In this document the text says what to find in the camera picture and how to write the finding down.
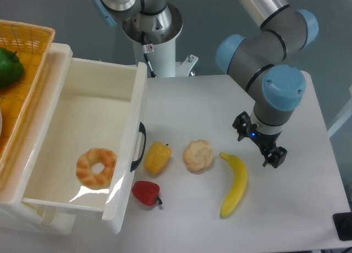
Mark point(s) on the green bell pepper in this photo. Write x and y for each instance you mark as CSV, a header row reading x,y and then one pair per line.
x,y
11,68

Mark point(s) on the white frame at right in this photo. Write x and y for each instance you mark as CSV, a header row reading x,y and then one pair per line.
x,y
340,118

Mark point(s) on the white drawer cabinet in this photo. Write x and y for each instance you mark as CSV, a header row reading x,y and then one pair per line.
x,y
15,213

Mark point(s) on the red bell pepper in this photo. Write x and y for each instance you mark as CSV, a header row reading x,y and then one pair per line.
x,y
147,192

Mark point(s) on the round knotted bread roll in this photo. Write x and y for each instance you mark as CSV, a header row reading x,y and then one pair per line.
x,y
198,155

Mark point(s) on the yellow banana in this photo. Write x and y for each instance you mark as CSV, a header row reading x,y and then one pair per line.
x,y
239,184

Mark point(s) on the black device at table edge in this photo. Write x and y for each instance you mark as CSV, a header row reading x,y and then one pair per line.
x,y
342,222

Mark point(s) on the yellow bell pepper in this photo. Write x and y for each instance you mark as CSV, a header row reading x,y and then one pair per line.
x,y
157,157

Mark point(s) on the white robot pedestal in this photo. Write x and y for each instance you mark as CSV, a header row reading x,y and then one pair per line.
x,y
154,43

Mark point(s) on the braided ring bread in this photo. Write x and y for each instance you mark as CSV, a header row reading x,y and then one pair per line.
x,y
95,168

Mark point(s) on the orange woven basket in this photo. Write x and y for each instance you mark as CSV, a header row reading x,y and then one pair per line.
x,y
31,44

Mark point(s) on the white drawer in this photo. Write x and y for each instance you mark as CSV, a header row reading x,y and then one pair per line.
x,y
100,105

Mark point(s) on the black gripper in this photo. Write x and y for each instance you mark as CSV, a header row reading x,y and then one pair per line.
x,y
274,155

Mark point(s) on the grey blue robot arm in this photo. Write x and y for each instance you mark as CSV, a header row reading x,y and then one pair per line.
x,y
256,64

